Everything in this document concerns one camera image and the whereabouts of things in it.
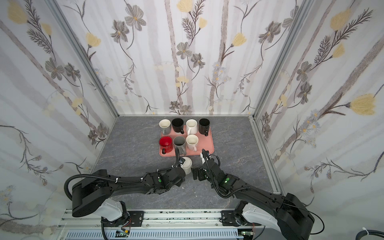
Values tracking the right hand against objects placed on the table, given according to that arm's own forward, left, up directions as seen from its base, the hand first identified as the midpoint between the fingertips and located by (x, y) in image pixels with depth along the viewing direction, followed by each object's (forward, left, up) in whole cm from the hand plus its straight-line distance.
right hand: (195, 163), depth 81 cm
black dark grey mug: (+31, -6, -5) cm, 32 cm away
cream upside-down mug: (+1, +4, -4) cm, 6 cm away
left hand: (-1, +9, -7) cm, 11 cm away
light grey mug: (+32, +23, -8) cm, 40 cm away
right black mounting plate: (-25, -18, -8) cm, 32 cm away
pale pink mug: (+16, +2, -4) cm, 17 cm away
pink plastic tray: (+21, -7, -12) cm, 26 cm away
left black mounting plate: (-26, +28, -10) cm, 40 cm away
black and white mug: (+32, +13, -6) cm, 35 cm away
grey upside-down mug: (+17, +10, -6) cm, 21 cm away
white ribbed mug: (+31, +3, -6) cm, 32 cm away
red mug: (+18, +20, -11) cm, 29 cm away
